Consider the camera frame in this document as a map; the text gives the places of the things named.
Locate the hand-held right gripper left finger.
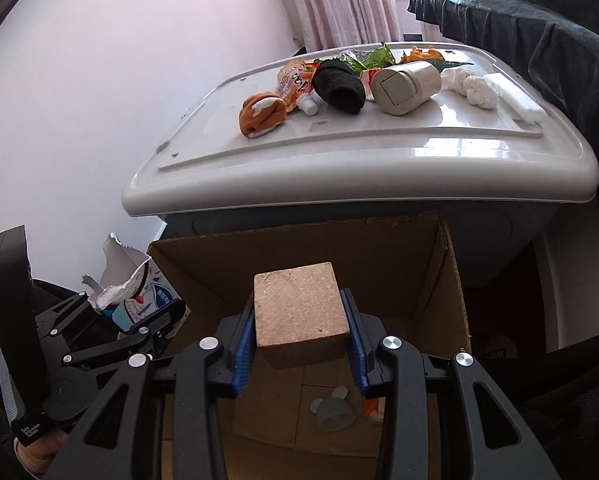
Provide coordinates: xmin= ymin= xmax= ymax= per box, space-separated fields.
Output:
xmin=44 ymin=287 xmax=258 ymax=480

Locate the black sponge roll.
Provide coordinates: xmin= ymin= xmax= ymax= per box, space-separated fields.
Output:
xmin=312 ymin=59 xmax=367 ymax=115

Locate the brown cardboard box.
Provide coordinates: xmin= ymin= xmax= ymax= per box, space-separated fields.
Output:
xmin=147 ymin=214 xmax=473 ymax=480

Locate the orange snack packet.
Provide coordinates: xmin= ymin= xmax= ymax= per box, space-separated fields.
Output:
xmin=278 ymin=60 xmax=314 ymax=111

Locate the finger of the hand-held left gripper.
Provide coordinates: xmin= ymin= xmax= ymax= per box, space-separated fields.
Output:
xmin=34 ymin=292 xmax=188 ymax=343
xmin=60 ymin=327 xmax=169 ymax=378

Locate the twisted white cloth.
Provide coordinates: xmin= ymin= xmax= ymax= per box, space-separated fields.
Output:
xmin=440 ymin=67 xmax=503 ymax=110

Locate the green foil wrapper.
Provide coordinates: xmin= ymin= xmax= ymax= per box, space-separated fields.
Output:
xmin=337 ymin=44 xmax=395 ymax=73

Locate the pink patterned curtain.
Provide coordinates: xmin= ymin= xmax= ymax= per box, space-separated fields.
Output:
xmin=274 ymin=0 xmax=403 ymax=53

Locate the torn white blue paper bag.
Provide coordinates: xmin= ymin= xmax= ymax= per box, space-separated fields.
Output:
xmin=82 ymin=232 xmax=188 ymax=336

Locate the person's left hand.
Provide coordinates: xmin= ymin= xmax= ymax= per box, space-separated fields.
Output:
xmin=14 ymin=427 xmax=73 ymax=480

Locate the grey mouse-shaped piece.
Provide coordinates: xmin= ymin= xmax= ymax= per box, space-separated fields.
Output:
xmin=309 ymin=385 xmax=356 ymax=433

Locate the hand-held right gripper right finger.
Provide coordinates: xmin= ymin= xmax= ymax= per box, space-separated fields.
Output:
xmin=340 ymin=287 xmax=563 ymax=480

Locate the orange green dinosaur toy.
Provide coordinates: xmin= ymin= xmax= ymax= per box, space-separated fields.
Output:
xmin=399 ymin=46 xmax=475 ymax=69

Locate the white bed frame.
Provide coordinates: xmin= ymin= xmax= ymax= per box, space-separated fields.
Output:
xmin=418 ymin=12 xmax=446 ymax=43

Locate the orange white bread toy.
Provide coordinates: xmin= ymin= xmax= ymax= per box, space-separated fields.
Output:
xmin=238 ymin=91 xmax=288 ymax=138

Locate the dark bed blanket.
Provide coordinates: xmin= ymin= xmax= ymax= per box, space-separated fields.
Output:
xmin=407 ymin=0 xmax=599 ymax=236

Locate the white plastic storage box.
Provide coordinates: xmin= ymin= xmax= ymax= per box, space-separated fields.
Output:
xmin=121 ymin=42 xmax=599 ymax=291

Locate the beige lidded container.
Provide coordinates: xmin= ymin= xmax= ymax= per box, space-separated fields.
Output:
xmin=369 ymin=61 xmax=441 ymax=117

